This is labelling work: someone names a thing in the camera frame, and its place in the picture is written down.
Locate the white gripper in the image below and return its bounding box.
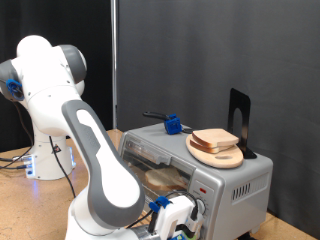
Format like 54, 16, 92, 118
154, 195, 197, 240

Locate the glass oven door with handle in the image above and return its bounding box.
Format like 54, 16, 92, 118
118, 133, 198, 214

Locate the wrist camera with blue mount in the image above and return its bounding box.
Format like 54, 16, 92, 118
169, 208, 205, 240

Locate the blue cable clip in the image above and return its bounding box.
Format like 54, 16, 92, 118
148, 195, 173, 214
5, 78, 25, 102

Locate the silver oven knob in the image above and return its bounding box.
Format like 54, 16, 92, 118
195, 198, 207, 217

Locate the silver toaster oven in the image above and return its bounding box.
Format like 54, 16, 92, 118
118, 120, 274, 240

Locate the base cable with silver connector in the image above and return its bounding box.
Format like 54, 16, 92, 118
0, 154, 33, 164

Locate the white bread slice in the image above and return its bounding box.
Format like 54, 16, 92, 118
143, 166, 188, 193
191, 128, 240, 149
189, 138, 234, 155

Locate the vertical metal pole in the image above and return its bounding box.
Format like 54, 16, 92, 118
110, 0, 119, 130

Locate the round wooden plate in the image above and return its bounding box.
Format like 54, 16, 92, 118
185, 134, 245, 169

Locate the black base cable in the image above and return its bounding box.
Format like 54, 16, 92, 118
0, 164, 29, 171

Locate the black spatula with blue block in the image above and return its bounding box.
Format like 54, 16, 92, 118
142, 110, 195, 136

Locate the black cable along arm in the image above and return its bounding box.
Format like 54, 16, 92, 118
0, 99, 200, 234

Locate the black metal bookend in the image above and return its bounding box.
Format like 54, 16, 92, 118
227, 87, 258, 160

